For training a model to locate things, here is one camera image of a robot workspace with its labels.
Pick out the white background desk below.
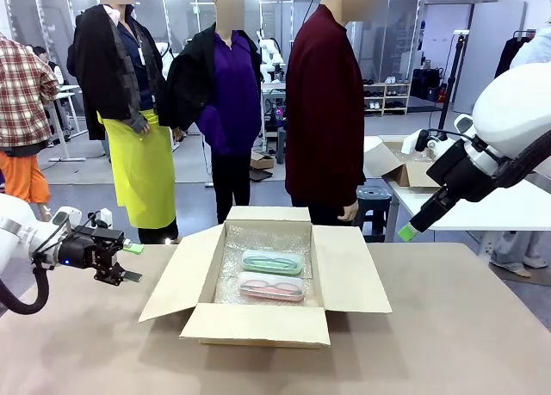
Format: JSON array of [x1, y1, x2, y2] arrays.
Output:
[[45, 83, 87, 162]]

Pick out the mint green glasses case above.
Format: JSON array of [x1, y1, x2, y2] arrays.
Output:
[[240, 249, 304, 276]]

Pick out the open cardboard box with wrap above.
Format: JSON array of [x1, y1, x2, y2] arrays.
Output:
[[363, 135, 443, 188]]

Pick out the black light stand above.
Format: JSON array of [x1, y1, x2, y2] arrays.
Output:
[[436, 30, 470, 132]]

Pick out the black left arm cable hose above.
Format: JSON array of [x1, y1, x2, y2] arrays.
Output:
[[0, 261, 51, 315]]

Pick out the person in purple shirt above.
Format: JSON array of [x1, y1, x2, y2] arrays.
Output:
[[165, 0, 263, 225]]

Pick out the person in yellow apron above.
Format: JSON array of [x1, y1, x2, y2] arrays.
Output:
[[66, 0, 180, 244]]

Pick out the person's left hand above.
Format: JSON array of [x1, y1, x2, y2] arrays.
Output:
[[337, 199, 360, 223]]

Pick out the bubble wrap in background box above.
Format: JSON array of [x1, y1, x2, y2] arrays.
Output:
[[398, 151, 436, 164]]

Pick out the clothes rack with dark garment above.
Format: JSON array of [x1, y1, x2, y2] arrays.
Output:
[[494, 29, 535, 80]]

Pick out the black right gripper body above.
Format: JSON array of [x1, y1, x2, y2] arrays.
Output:
[[425, 139, 497, 203]]

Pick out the person in plaid shirt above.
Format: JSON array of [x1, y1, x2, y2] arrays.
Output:
[[0, 31, 59, 222]]

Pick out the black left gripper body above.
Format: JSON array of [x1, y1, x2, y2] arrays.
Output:
[[58, 226, 126, 275]]

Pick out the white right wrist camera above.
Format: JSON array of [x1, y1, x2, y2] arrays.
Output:
[[400, 127, 444, 159]]

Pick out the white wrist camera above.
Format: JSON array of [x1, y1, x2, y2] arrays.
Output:
[[50, 206, 114, 233], [400, 127, 444, 159]]

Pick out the person in maroon sweater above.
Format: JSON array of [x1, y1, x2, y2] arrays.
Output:
[[284, 0, 367, 227]]

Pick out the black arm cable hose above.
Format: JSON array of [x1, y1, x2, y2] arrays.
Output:
[[490, 130, 551, 189], [0, 261, 51, 315]]

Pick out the white background table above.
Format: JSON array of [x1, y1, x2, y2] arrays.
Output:
[[363, 134, 551, 244]]

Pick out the pink glasses case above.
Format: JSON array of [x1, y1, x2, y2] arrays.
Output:
[[237, 271, 306, 303]]

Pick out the clear bubble wrap sheet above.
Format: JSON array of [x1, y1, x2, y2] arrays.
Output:
[[214, 222, 313, 304]]

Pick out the large open cardboard box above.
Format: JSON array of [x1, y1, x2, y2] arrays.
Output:
[[138, 205, 393, 349]]

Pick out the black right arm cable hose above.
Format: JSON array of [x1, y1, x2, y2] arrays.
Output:
[[490, 130, 551, 189]]

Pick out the small cardboard box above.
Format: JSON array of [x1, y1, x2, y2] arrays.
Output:
[[250, 151, 276, 170]]

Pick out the white shoe rack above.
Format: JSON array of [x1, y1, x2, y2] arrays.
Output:
[[362, 81, 411, 115]]

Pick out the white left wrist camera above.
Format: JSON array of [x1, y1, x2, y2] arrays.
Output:
[[50, 206, 114, 233]]

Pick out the dark grey plastic stool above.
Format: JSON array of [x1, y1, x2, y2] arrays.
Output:
[[356, 185, 393, 244]]

